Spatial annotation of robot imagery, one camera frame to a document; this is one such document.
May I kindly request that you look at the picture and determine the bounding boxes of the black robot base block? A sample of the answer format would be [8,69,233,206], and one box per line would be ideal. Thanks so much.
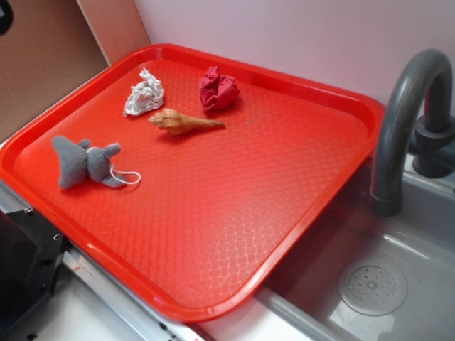
[1,210,67,340]

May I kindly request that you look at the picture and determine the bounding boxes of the crumpled red paper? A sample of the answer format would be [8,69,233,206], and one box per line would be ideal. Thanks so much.
[198,65,240,112]

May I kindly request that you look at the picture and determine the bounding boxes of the crumpled white paper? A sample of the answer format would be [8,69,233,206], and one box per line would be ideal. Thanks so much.
[123,67,164,117]

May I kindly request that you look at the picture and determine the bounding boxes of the red plastic tray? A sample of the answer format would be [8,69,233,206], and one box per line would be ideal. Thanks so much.
[1,44,384,323]

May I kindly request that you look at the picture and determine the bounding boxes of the brown spiral seashell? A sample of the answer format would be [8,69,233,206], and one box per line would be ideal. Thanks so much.
[148,108,226,136]

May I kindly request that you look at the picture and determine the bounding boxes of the grey plush elephant toy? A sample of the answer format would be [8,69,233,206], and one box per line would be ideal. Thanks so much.
[52,136,141,190]

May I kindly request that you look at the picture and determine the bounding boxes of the grey plastic sink basin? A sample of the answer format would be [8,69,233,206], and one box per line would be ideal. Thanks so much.
[256,161,454,340]

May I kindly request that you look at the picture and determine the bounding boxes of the round sink drain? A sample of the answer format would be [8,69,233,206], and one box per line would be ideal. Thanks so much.
[338,257,407,317]

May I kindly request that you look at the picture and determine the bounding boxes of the grey plastic faucet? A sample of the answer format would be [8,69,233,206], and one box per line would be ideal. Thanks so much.
[370,49,454,217]

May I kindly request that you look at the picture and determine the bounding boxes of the brown cardboard panel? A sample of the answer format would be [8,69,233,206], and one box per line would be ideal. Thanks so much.
[1,1,149,141]

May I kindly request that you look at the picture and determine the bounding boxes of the aluminium frame rail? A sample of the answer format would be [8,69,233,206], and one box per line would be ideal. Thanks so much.
[1,183,201,340]

